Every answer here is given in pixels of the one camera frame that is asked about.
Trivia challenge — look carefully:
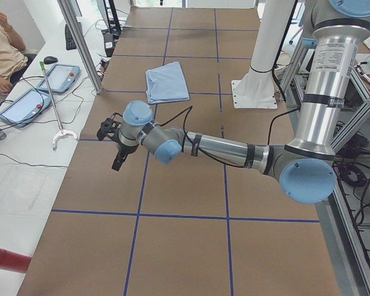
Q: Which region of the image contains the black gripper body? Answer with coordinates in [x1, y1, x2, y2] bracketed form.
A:
[112, 143, 138, 171]

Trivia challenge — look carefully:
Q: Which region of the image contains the light blue t-shirt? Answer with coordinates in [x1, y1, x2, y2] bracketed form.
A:
[146, 62, 190, 104]

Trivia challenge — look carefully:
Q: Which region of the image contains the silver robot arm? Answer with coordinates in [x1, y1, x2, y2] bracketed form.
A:
[109, 1, 370, 204]

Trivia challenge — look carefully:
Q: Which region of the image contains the far blue teach pendant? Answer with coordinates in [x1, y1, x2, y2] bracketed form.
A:
[40, 62, 80, 94]

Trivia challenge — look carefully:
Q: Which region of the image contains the blue teach pendant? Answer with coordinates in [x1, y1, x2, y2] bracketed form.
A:
[0, 89, 51, 128]
[40, 62, 80, 94]

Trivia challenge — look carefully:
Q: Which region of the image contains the near blue teach pendant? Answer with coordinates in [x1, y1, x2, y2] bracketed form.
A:
[0, 89, 51, 128]

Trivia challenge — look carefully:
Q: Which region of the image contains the black power adapter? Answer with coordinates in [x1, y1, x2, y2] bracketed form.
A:
[103, 32, 115, 57]

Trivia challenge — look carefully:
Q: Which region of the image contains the black computer mouse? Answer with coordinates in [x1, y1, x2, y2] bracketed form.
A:
[43, 55, 58, 65]

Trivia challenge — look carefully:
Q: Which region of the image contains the black keyboard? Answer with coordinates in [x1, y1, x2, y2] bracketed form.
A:
[64, 24, 76, 51]

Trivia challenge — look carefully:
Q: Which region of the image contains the person in beige shirt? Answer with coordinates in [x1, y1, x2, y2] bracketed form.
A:
[0, 12, 35, 95]

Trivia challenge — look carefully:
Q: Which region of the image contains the red cylinder bottle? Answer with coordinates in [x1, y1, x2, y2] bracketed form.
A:
[0, 248, 31, 274]

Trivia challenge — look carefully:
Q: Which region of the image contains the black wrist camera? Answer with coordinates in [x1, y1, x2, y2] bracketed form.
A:
[96, 112, 122, 143]

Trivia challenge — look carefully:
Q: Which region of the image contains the grabber stick with green handle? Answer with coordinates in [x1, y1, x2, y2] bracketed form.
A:
[39, 61, 78, 151]

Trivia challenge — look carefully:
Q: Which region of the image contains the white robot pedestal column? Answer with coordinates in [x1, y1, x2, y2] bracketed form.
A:
[231, 0, 297, 109]

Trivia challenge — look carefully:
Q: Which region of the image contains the aluminium frame post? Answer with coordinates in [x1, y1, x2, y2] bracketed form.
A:
[57, 0, 103, 94]

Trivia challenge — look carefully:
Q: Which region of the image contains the aluminium frame rack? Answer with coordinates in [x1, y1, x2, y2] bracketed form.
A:
[280, 39, 370, 296]

